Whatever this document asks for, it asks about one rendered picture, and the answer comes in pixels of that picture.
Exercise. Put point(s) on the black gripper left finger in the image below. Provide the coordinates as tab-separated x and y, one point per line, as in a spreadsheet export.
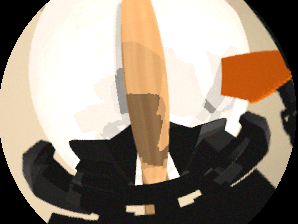
121	151

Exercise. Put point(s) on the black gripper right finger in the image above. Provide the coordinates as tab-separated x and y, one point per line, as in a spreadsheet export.
185	141

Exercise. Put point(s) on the wooden post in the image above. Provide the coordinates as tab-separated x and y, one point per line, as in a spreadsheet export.
149	209

